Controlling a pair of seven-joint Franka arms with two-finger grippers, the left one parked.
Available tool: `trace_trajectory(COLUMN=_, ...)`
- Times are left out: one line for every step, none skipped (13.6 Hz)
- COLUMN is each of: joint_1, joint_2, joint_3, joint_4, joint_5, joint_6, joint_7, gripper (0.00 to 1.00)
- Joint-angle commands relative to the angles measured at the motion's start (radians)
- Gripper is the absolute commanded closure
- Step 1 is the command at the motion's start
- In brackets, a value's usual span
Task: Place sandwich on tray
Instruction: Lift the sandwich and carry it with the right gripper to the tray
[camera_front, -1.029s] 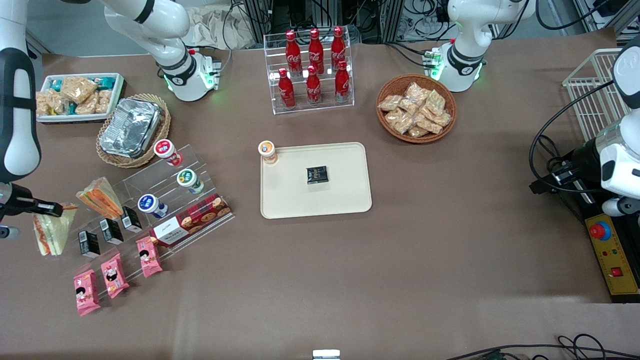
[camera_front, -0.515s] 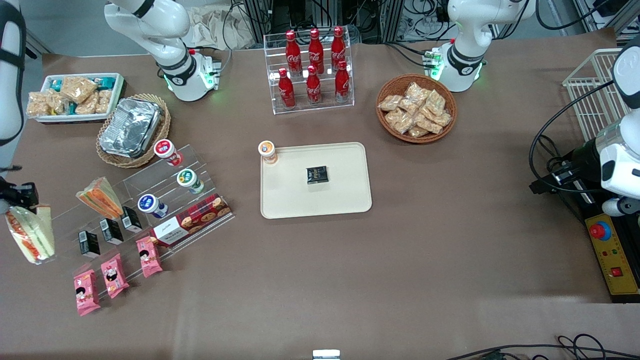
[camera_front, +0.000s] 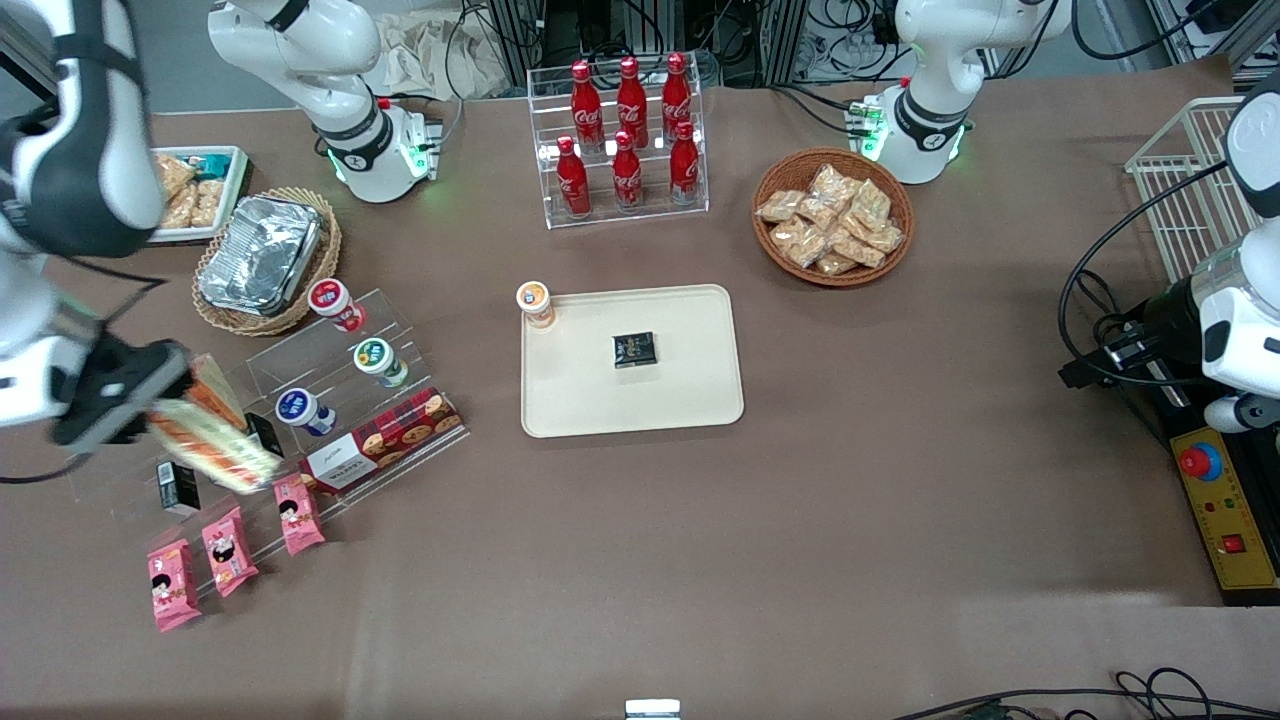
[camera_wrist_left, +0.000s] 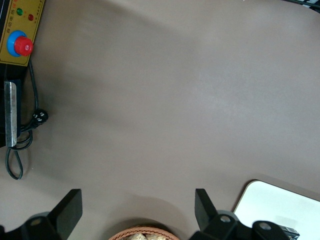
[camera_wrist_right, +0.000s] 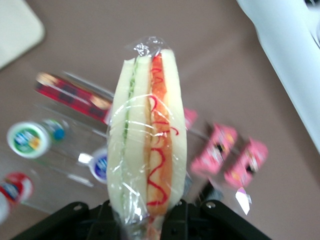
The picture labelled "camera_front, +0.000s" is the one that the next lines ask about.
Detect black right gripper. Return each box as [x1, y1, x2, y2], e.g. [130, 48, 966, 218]
[53, 340, 194, 448]

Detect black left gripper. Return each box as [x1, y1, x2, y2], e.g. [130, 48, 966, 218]
[1058, 278, 1207, 390]

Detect triangular sandwich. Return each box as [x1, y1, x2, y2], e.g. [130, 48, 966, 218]
[188, 353, 249, 434]
[147, 397, 284, 496]

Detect white rectangular snack tray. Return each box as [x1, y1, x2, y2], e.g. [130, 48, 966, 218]
[148, 146, 250, 245]

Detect beige plastic serving tray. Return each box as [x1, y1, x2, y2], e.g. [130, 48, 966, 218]
[520, 284, 746, 440]

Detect small black box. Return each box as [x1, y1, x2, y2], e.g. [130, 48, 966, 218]
[156, 460, 202, 517]
[246, 413, 287, 464]

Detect clear acrylic stepped stand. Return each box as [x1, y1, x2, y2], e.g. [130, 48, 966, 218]
[64, 398, 347, 604]
[244, 288, 472, 503]

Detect blue lid yogurt cup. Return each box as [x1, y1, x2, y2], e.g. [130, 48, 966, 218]
[275, 388, 338, 439]

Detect pink snack packet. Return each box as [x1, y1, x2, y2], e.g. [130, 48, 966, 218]
[146, 539, 202, 634]
[271, 473, 327, 557]
[200, 506, 260, 599]

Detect stacked foil containers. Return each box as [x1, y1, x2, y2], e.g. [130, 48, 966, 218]
[197, 195, 324, 318]

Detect yellow emergency stop box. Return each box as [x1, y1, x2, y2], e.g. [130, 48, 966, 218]
[1169, 425, 1280, 593]

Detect red lid yogurt cup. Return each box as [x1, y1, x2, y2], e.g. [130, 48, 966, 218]
[307, 278, 364, 334]

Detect light wicker basket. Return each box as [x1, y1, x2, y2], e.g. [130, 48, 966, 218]
[191, 186, 343, 337]

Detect green lid yogurt cup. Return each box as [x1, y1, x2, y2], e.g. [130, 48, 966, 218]
[352, 338, 410, 390]

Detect red plaid cookie box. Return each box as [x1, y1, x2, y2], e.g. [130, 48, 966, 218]
[299, 388, 467, 497]

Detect brown wicker bowl basket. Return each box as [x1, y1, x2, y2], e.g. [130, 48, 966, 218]
[751, 148, 916, 289]

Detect orange lid yogurt cup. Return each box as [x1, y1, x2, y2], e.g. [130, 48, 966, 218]
[515, 281, 558, 332]

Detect red cola bottle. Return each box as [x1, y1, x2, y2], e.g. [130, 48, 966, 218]
[661, 53, 694, 142]
[615, 57, 650, 150]
[555, 136, 592, 219]
[668, 122, 702, 207]
[611, 131, 645, 213]
[570, 61, 605, 154]

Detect crumpled beige paper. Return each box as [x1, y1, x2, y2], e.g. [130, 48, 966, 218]
[372, 10, 513, 103]

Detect clear acrylic bottle rack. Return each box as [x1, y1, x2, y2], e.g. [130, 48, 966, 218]
[526, 60, 710, 232]

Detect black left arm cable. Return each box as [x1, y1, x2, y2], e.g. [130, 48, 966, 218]
[1057, 160, 1234, 391]

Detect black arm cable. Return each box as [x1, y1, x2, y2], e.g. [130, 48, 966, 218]
[1057, 160, 1234, 391]
[0, 252, 169, 487]

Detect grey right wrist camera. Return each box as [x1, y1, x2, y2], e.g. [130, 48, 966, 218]
[0, 335, 93, 428]

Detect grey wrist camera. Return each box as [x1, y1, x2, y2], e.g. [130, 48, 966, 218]
[1204, 393, 1280, 434]
[0, 335, 93, 428]

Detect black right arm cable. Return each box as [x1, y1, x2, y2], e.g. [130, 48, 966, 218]
[0, 252, 169, 487]

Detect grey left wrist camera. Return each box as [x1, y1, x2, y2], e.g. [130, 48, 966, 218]
[1204, 393, 1280, 434]

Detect white wire basket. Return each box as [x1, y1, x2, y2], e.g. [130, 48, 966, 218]
[1124, 96, 1263, 287]

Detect black floor cable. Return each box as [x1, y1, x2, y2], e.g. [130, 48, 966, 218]
[888, 667, 1280, 720]

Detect aluminium frame rack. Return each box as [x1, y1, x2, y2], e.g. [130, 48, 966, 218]
[484, 0, 803, 88]

